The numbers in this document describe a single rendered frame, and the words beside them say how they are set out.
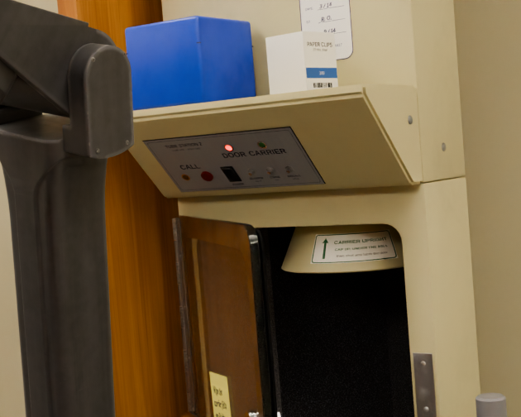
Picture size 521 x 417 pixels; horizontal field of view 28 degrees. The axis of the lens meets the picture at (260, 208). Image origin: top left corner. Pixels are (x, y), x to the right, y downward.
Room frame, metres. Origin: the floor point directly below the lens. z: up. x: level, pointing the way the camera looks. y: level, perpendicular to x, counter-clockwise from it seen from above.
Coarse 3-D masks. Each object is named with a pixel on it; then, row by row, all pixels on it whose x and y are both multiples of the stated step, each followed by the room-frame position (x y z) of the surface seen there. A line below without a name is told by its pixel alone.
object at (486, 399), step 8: (480, 400) 0.95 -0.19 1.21; (488, 400) 0.95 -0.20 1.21; (496, 400) 0.95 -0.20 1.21; (504, 400) 0.95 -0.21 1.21; (480, 408) 0.95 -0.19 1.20; (488, 408) 0.95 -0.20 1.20; (496, 408) 0.95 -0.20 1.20; (504, 408) 0.95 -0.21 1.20; (480, 416) 0.95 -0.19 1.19; (488, 416) 0.95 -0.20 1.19; (496, 416) 0.95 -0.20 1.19; (504, 416) 0.95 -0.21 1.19
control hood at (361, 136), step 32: (256, 96) 1.03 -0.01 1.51; (288, 96) 1.00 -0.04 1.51; (320, 96) 0.99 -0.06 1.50; (352, 96) 0.97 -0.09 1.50; (384, 96) 0.99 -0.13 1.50; (416, 96) 1.05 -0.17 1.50; (160, 128) 1.11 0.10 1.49; (192, 128) 1.09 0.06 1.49; (224, 128) 1.07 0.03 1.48; (256, 128) 1.05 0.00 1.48; (320, 128) 1.02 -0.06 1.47; (352, 128) 1.00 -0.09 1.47; (384, 128) 0.99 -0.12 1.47; (416, 128) 1.05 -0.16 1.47; (320, 160) 1.05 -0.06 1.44; (352, 160) 1.04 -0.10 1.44; (384, 160) 1.02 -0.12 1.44; (416, 160) 1.04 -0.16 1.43; (192, 192) 1.18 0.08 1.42; (224, 192) 1.16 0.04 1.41; (256, 192) 1.14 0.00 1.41
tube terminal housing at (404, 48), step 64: (192, 0) 1.21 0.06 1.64; (256, 0) 1.16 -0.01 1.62; (384, 0) 1.07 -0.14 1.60; (448, 0) 1.13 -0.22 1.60; (256, 64) 1.16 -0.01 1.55; (384, 64) 1.07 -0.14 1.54; (448, 64) 1.12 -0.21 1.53; (448, 128) 1.11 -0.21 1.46; (320, 192) 1.12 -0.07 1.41; (384, 192) 1.08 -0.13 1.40; (448, 192) 1.10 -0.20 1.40; (448, 256) 1.09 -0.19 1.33; (448, 320) 1.08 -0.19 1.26; (448, 384) 1.08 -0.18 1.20
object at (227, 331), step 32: (192, 224) 1.14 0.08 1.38; (224, 224) 1.01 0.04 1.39; (192, 256) 1.15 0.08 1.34; (224, 256) 1.01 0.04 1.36; (256, 256) 0.93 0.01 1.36; (192, 288) 1.16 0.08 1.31; (224, 288) 1.02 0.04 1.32; (256, 288) 0.93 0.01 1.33; (192, 320) 1.18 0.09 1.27; (224, 320) 1.03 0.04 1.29; (256, 320) 0.93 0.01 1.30; (192, 352) 1.19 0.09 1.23; (224, 352) 1.05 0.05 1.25; (256, 352) 0.93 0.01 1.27; (256, 384) 0.94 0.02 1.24; (256, 416) 0.95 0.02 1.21
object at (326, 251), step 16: (368, 224) 1.15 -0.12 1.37; (384, 224) 1.15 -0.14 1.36; (304, 240) 1.17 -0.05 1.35; (320, 240) 1.16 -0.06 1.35; (336, 240) 1.15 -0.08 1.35; (352, 240) 1.14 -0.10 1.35; (368, 240) 1.14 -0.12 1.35; (384, 240) 1.14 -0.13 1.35; (400, 240) 1.15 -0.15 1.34; (288, 256) 1.20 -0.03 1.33; (304, 256) 1.16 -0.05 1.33; (320, 256) 1.15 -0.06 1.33; (336, 256) 1.14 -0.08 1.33; (352, 256) 1.13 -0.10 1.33; (368, 256) 1.13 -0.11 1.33; (384, 256) 1.14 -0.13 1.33; (400, 256) 1.14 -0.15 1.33; (304, 272) 1.15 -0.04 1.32; (320, 272) 1.14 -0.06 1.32; (336, 272) 1.13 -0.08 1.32
